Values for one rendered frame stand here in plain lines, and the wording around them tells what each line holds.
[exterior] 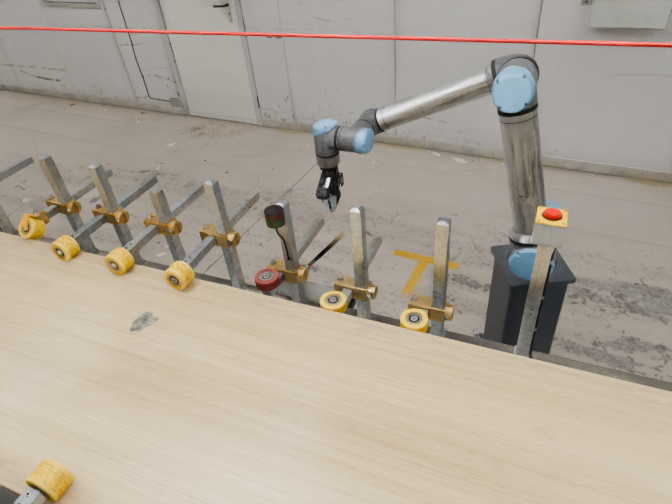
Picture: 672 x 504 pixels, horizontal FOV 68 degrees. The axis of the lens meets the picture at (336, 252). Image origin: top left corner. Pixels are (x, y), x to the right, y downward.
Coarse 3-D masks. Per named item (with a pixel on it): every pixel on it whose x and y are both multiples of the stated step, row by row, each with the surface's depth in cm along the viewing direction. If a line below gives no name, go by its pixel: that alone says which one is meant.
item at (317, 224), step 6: (312, 222) 190; (318, 222) 190; (312, 228) 187; (318, 228) 189; (306, 234) 184; (312, 234) 185; (300, 240) 182; (306, 240) 181; (312, 240) 186; (300, 246) 179; (306, 246) 182; (300, 252) 178; (282, 276) 168; (276, 288) 165; (264, 294) 163; (270, 294) 162
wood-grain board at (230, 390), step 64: (0, 256) 183; (0, 320) 155; (64, 320) 153; (128, 320) 150; (192, 320) 148; (256, 320) 146; (320, 320) 143; (0, 384) 135; (64, 384) 133; (128, 384) 131; (192, 384) 129; (256, 384) 127; (320, 384) 126; (384, 384) 124; (448, 384) 122; (512, 384) 121; (576, 384) 119; (0, 448) 119; (64, 448) 118; (128, 448) 116; (192, 448) 115; (256, 448) 113; (320, 448) 112; (384, 448) 111; (448, 448) 109; (512, 448) 108; (576, 448) 107; (640, 448) 106
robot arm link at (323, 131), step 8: (320, 120) 183; (328, 120) 182; (320, 128) 178; (328, 128) 177; (320, 136) 179; (328, 136) 178; (320, 144) 181; (328, 144) 180; (320, 152) 183; (328, 152) 183; (336, 152) 185
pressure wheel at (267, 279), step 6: (264, 270) 162; (270, 270) 162; (276, 270) 162; (258, 276) 160; (264, 276) 160; (270, 276) 160; (276, 276) 160; (258, 282) 158; (264, 282) 158; (270, 282) 158; (276, 282) 159; (258, 288) 160; (264, 288) 158; (270, 288) 159
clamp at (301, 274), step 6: (270, 264) 170; (276, 264) 170; (282, 264) 170; (300, 264) 169; (282, 270) 168; (288, 270) 167; (300, 270) 167; (306, 270) 168; (288, 276) 168; (294, 276) 167; (300, 276) 166; (306, 276) 169; (294, 282) 169
